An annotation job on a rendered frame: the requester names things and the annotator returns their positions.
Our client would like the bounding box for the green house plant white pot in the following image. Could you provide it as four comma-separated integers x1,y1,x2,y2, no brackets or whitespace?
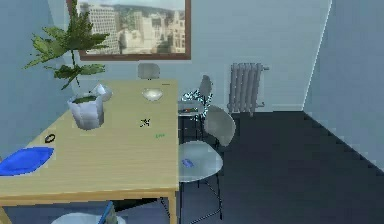
23,0,111,131

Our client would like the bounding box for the white bowl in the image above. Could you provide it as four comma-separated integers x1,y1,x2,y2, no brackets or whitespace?
142,87,164,102

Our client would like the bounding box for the brown framed window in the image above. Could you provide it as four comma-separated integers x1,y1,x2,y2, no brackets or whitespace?
65,0,192,62

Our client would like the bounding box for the grey wall radiator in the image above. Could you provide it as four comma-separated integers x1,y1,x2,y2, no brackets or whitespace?
227,62,270,117

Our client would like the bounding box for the blue plate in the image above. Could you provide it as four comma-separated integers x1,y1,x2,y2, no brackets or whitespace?
0,146,55,177

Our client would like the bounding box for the wooden dining table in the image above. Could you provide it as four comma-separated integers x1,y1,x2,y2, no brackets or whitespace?
0,79,180,224

